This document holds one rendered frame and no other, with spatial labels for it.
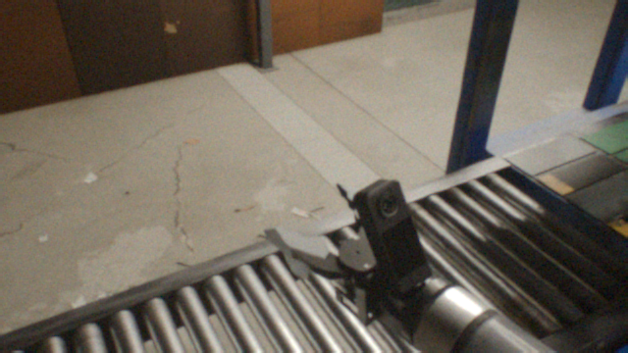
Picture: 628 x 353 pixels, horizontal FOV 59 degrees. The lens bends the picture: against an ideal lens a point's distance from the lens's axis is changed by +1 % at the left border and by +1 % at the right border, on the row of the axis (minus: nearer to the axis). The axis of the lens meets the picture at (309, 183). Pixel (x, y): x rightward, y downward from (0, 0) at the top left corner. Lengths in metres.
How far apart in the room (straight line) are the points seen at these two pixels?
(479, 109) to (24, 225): 2.06
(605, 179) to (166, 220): 1.82
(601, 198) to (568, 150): 0.22
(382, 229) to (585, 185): 1.10
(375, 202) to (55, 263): 2.15
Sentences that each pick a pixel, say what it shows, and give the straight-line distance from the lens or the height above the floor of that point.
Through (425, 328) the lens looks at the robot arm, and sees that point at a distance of 0.54.
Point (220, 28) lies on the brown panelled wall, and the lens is 3.94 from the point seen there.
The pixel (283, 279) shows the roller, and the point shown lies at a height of 0.80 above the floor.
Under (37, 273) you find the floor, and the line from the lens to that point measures 2.57.
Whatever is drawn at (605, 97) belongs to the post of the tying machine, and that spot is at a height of 0.77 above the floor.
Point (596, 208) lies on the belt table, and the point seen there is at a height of 0.80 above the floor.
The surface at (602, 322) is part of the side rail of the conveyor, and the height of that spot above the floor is 0.80.
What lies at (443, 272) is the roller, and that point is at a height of 0.79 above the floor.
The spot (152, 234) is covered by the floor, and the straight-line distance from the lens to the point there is 2.58.
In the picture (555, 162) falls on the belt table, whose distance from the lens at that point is 1.65.
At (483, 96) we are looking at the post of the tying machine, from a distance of 1.66.
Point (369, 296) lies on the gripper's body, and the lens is 0.59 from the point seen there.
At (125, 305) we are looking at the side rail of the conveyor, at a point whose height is 0.80.
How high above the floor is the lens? 1.65
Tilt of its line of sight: 36 degrees down
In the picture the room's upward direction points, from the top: straight up
